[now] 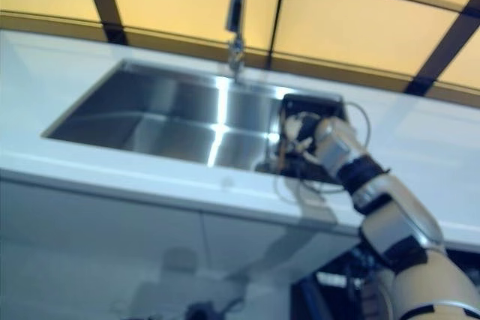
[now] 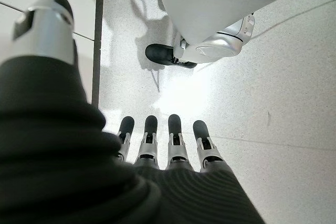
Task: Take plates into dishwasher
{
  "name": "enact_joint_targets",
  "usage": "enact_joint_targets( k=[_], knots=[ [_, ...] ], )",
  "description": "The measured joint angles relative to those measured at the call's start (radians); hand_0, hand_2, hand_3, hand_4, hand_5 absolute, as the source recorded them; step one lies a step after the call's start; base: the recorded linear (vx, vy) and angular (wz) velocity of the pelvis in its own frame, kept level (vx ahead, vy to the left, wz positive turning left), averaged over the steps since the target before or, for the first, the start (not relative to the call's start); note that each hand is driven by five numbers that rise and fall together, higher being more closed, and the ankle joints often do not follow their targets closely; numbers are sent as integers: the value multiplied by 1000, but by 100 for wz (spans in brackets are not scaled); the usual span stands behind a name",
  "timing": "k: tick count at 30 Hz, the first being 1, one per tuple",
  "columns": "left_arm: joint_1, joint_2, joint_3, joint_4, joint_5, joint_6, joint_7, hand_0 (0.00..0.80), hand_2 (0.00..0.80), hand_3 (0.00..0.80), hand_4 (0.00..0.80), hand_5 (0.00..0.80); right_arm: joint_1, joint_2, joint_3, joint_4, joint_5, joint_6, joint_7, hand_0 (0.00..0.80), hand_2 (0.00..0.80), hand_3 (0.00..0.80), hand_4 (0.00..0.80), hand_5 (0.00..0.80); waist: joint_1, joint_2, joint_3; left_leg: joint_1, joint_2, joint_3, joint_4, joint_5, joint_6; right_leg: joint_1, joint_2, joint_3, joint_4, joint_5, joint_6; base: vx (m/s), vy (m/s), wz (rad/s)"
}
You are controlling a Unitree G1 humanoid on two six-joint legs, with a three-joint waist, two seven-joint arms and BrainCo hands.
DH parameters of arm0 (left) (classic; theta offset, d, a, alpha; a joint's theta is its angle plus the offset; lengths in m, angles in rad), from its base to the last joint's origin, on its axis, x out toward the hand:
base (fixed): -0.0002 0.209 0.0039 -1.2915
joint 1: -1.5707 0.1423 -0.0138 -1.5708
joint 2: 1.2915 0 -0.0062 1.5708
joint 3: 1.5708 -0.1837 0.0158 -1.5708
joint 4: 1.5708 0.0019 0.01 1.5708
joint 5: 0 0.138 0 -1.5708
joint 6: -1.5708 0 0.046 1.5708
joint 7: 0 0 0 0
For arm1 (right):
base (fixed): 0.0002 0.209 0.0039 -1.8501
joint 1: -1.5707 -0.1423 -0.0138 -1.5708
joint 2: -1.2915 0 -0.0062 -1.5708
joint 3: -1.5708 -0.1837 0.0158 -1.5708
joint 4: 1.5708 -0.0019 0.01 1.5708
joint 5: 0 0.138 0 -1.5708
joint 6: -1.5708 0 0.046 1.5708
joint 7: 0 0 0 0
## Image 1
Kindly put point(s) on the yellow panel window black frame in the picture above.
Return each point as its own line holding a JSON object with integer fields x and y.
{"x": 337, "y": 27}

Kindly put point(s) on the black sink drying rack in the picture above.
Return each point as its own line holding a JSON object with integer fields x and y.
{"x": 318, "y": 104}

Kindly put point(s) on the stainless steel sink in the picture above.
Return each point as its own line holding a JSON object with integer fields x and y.
{"x": 150, "y": 121}

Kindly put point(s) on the chrome kitchen faucet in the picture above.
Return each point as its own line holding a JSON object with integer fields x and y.
{"x": 235, "y": 9}

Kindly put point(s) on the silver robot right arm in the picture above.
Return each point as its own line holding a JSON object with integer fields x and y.
{"x": 393, "y": 215}

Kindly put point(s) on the white cabinet door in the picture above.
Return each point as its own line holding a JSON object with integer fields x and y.
{"x": 262, "y": 245}
{"x": 93, "y": 241}

